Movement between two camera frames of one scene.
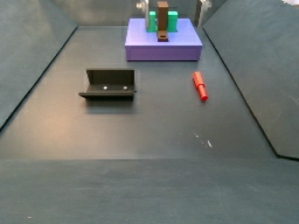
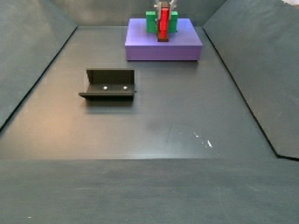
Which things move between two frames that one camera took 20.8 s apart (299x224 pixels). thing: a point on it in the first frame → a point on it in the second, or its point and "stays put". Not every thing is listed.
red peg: x=199 y=80 → x=163 y=24
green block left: x=152 y=28 stays put
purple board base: x=143 y=46 stays put
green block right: x=172 y=22 stays put
